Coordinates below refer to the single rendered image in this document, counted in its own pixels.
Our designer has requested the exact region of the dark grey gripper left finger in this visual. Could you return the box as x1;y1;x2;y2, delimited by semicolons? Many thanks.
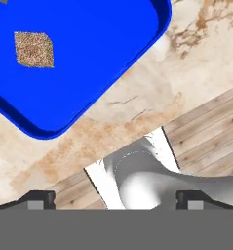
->
0;189;57;211

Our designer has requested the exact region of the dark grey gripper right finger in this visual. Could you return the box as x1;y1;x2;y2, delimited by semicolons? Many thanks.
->
175;189;233;211

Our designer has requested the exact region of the brown sugar cube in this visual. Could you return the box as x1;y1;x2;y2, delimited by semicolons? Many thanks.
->
13;30;56;69

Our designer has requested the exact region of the blue tray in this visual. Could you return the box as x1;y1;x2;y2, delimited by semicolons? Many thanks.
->
0;0;173;141

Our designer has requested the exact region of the white grey rounded pedestal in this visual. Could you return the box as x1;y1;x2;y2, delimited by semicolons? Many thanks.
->
83;126;233;211

